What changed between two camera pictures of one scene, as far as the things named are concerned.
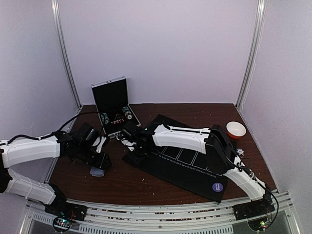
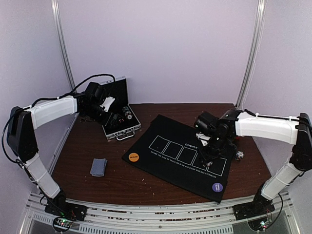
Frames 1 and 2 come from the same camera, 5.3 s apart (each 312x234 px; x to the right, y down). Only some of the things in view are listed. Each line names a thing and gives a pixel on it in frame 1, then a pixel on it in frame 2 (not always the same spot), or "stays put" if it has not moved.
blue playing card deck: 95,171 stays put
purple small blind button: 217,187 stays put
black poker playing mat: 185,167 stays put
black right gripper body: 131,156 → 212,151
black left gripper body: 92,161 → 103,120
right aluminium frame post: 262,8 stays put
